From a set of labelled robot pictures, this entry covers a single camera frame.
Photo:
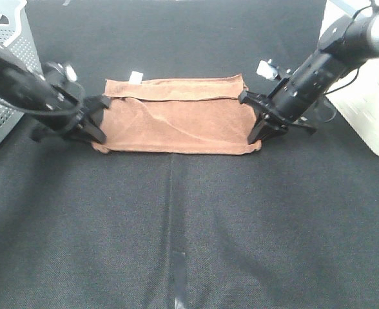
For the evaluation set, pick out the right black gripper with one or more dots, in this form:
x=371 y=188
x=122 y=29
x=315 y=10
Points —
x=292 y=98

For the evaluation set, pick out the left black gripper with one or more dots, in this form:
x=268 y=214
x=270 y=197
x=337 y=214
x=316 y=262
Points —
x=59 y=111

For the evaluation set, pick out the brown towel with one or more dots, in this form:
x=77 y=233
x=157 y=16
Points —
x=186 y=116

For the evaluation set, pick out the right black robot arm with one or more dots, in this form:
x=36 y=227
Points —
x=345 y=46

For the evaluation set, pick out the pale green plastic bin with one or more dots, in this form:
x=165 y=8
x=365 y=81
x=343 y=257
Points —
x=358 y=103

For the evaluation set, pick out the black table cloth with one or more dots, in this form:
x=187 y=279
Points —
x=295 y=225

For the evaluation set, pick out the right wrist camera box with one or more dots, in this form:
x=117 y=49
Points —
x=267 y=70

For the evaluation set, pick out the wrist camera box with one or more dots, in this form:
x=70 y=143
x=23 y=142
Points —
x=267 y=70
x=60 y=74

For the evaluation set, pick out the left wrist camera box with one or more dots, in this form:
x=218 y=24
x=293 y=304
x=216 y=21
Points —
x=60 y=74

